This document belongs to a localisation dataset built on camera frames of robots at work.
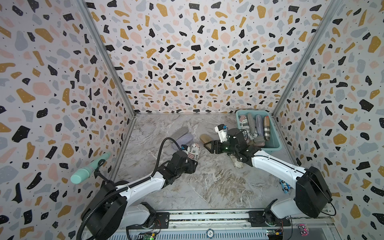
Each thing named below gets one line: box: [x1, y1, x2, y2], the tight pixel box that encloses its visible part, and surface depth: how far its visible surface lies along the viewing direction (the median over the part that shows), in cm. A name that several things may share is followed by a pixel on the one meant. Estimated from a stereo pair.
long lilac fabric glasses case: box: [172, 133, 194, 151], surface depth 105 cm
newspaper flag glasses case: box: [238, 114, 250, 131], surface depth 98 cm
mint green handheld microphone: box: [70, 152, 112, 185], surface depth 55 cm
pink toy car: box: [298, 223, 310, 237], surface depth 72 cm
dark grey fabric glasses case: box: [247, 112, 256, 135], surface depth 94 cm
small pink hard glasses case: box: [246, 138, 265, 147], surface depth 100 cm
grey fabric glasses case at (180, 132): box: [171, 126, 189, 141], surface depth 108 cm
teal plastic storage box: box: [235, 110, 282, 151], surface depth 94 cm
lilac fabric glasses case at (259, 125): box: [256, 114, 264, 137], surface depth 97 cm
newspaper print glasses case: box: [187, 143, 201, 161], surface depth 89 cm
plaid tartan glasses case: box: [264, 116, 271, 141], surface depth 94 cm
